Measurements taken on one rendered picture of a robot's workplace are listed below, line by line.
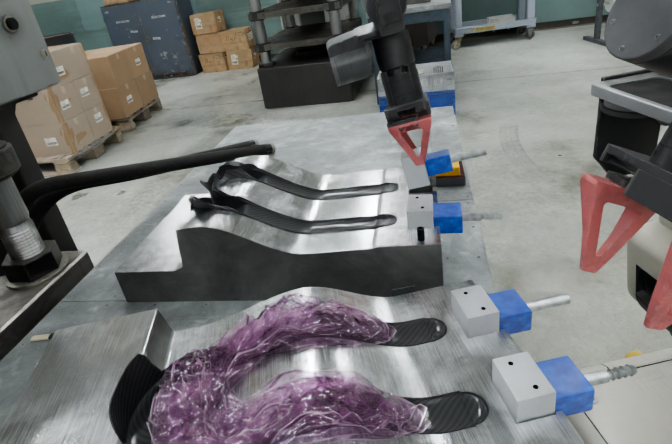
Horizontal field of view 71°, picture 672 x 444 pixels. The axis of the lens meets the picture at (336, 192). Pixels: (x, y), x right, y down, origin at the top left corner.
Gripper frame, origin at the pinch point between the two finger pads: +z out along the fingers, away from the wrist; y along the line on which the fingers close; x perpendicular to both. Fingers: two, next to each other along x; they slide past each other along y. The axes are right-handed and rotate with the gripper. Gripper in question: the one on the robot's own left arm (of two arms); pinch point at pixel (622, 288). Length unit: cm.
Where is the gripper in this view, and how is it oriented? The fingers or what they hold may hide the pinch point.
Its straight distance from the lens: 41.4
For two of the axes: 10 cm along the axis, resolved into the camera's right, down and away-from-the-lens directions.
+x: 9.4, 2.2, 2.7
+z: -3.0, 8.8, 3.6
